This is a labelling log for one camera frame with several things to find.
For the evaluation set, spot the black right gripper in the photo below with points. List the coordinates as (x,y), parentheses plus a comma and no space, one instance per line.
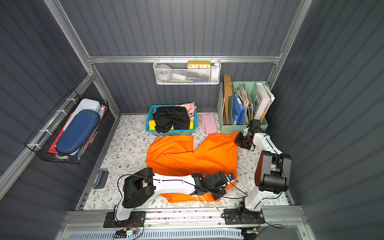
(241,141)

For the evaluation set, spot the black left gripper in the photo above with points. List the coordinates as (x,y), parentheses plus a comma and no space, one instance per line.
(224,177)

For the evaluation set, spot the orange shorts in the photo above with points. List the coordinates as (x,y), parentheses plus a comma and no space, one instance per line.
(176,156)

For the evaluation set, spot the black shorts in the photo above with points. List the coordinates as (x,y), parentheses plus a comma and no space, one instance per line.
(171,117)

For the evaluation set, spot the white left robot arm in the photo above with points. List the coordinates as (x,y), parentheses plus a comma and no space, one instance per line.
(141,186)

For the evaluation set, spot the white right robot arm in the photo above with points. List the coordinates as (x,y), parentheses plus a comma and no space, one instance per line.
(272,175)

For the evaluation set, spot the roll of tape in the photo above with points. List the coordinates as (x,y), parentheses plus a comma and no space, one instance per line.
(163,73)

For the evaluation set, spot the blue binder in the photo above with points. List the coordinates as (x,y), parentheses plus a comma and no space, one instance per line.
(238,111)

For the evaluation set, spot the pink plastic case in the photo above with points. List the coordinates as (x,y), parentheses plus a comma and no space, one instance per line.
(209,124)

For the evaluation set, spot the white yellow book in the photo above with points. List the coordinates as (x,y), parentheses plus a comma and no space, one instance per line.
(264,99)

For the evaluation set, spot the teal plastic basket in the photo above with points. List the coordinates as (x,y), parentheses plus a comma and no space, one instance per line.
(171,132)

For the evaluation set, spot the pink patterned folded cloth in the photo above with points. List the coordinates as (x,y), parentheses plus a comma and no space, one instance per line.
(190,107)

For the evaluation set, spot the yellow folded cloth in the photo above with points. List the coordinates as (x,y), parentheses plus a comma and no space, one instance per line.
(152,125)

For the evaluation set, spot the yellow clock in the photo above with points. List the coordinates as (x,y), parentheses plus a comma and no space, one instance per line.
(199,64)

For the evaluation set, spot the grey blue stapler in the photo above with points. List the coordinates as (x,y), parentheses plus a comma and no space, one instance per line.
(101,179)

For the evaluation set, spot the navy blue oval case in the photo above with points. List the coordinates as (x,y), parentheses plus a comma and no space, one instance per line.
(78,131)

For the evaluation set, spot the white flat box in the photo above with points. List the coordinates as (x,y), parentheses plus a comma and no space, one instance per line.
(85,104)

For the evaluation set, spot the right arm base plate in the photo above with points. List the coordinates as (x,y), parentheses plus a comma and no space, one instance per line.
(234,217)

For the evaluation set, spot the aluminium front rail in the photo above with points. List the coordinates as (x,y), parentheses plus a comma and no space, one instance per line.
(281,223)

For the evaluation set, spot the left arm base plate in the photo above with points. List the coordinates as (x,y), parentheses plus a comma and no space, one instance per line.
(136,219)

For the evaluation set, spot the white wire wall basket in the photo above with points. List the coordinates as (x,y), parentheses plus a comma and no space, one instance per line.
(183,76)

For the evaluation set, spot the black wire side basket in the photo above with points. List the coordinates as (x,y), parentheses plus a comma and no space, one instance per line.
(42,141)

